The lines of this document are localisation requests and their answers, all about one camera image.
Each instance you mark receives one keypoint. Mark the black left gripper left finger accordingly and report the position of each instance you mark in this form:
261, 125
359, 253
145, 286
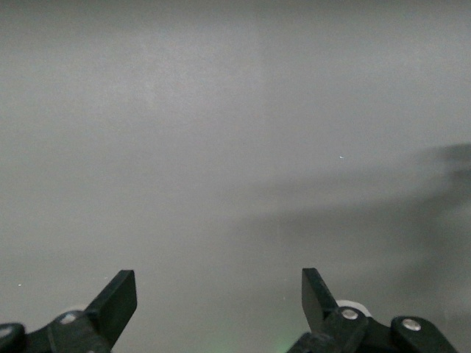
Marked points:
117, 305

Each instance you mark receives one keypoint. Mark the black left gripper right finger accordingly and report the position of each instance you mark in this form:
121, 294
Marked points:
318, 305

